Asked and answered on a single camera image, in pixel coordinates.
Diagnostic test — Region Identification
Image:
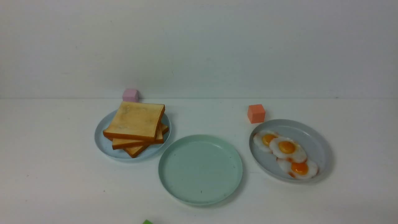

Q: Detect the toast slice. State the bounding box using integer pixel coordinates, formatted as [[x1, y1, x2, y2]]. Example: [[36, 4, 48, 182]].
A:
[[123, 123, 169, 158], [111, 123, 169, 150], [103, 101, 165, 142]]

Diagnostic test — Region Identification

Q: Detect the fried egg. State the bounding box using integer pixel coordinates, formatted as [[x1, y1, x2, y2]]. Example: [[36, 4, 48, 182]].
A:
[[277, 158, 319, 180], [269, 136, 308, 163], [253, 130, 280, 154]]

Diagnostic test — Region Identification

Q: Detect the orange cube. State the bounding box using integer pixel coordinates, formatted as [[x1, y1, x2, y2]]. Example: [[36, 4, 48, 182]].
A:
[[247, 104, 266, 124]]

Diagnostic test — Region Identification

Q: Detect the green centre plate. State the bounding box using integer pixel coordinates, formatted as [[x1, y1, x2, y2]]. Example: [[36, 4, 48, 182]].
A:
[[158, 134, 243, 207]]

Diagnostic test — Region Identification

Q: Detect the pink cube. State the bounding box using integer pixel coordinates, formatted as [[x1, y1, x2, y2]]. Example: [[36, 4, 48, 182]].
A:
[[122, 88, 139, 102]]

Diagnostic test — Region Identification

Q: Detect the light blue bread plate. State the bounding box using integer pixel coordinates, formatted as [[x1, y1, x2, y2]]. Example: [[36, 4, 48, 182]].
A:
[[94, 110, 173, 163]]

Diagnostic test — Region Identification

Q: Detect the grey egg plate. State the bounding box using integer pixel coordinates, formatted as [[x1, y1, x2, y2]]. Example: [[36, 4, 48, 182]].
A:
[[249, 119, 333, 184]]

